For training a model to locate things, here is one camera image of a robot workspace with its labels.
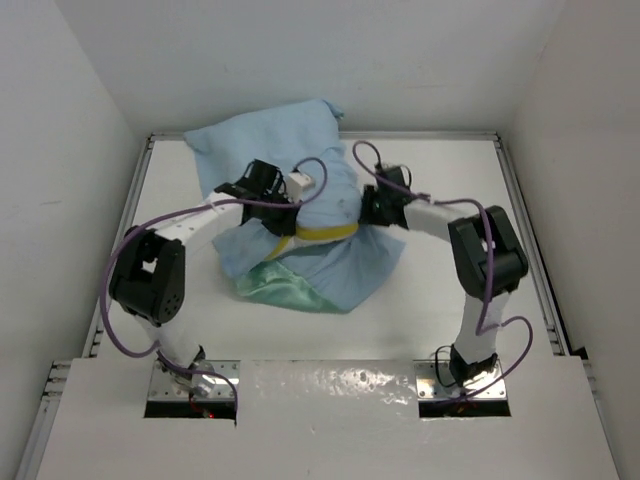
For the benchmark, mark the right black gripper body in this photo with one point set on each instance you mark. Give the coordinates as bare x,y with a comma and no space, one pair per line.
374,207

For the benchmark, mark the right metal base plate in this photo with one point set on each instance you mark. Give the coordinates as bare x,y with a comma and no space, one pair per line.
434,383

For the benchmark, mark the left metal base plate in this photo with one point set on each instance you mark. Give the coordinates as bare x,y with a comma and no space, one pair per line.
216,386

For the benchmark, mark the white front cover board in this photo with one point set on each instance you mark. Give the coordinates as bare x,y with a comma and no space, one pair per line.
326,420

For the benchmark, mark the cream pillow with yellow edge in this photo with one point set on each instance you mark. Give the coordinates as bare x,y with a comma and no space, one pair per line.
305,237

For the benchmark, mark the metal base plate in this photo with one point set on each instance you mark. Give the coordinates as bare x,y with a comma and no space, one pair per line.
216,386
434,383

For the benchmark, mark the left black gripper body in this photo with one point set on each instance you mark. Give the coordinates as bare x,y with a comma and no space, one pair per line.
277,218

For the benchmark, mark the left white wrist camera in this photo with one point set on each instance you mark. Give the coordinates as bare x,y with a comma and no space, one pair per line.
298,184

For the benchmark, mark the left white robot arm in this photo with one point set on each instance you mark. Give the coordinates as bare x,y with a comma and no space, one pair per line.
148,270

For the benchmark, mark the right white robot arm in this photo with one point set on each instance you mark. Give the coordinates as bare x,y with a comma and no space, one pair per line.
488,258

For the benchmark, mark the green and blue pillowcase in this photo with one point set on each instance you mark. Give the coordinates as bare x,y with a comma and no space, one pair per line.
331,263

